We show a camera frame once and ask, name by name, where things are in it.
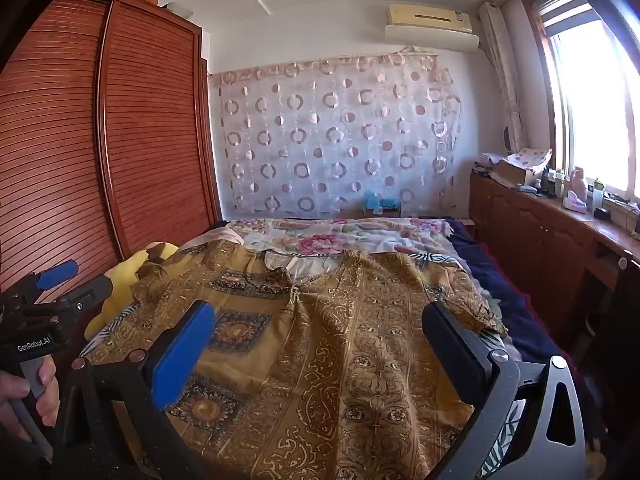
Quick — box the circle patterned sheer curtain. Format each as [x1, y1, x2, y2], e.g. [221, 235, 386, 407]
[207, 50, 463, 221]

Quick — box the window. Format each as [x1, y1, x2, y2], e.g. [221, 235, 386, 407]
[520, 0, 640, 211]

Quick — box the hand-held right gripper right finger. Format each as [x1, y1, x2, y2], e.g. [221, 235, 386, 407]
[421, 301, 587, 480]

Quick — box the blue tissue pack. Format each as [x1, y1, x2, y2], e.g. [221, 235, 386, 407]
[362, 190, 403, 218]

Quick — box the golden patterned garment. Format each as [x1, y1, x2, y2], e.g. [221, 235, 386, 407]
[132, 240, 508, 480]

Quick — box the wall air conditioner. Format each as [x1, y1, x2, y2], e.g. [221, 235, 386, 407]
[384, 4, 480, 53]

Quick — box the navy blanket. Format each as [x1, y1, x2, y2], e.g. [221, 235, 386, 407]
[440, 217, 568, 376]

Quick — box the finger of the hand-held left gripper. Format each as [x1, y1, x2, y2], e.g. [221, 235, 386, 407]
[10, 259, 81, 295]
[47, 275, 114, 312]

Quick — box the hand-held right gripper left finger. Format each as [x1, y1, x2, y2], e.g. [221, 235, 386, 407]
[52, 300, 217, 480]

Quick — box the yellow plush toy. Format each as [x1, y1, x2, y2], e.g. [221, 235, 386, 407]
[84, 241, 181, 341]

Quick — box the wooden low cabinet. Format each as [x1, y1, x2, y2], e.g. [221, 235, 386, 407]
[469, 167, 640, 361]

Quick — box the pink figurine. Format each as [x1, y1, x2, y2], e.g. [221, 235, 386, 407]
[562, 166, 588, 212]

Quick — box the pink dotted cloth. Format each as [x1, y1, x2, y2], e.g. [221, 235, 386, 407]
[502, 147, 553, 173]

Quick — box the floral blanket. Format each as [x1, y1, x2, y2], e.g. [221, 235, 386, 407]
[180, 217, 481, 286]

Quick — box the leaf print bed sheet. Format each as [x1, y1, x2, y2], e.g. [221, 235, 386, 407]
[80, 305, 528, 480]

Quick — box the person's left hand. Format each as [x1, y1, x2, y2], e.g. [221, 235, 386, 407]
[0, 354, 61, 443]

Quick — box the pale window curtain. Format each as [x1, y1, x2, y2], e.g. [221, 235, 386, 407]
[477, 2, 528, 156]

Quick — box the cardboard box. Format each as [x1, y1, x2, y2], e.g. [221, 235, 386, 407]
[492, 160, 536, 188]

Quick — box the wooden slatted wardrobe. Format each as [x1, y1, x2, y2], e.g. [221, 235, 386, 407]
[0, 0, 223, 311]

